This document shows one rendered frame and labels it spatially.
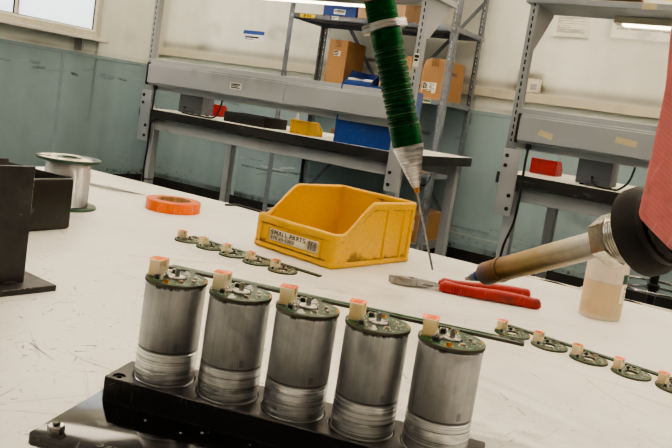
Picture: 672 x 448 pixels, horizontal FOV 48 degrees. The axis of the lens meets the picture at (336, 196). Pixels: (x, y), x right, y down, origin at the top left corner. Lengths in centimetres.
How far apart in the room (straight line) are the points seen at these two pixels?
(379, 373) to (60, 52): 563
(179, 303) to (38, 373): 10
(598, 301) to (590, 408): 22
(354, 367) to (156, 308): 8
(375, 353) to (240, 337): 5
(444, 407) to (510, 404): 14
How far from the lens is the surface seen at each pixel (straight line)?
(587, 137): 263
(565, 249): 24
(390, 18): 26
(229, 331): 30
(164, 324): 31
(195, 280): 31
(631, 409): 46
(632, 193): 22
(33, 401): 35
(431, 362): 28
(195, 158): 620
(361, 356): 28
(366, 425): 29
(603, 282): 66
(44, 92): 581
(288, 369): 29
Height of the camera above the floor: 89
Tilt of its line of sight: 7 degrees down
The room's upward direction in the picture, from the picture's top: 9 degrees clockwise
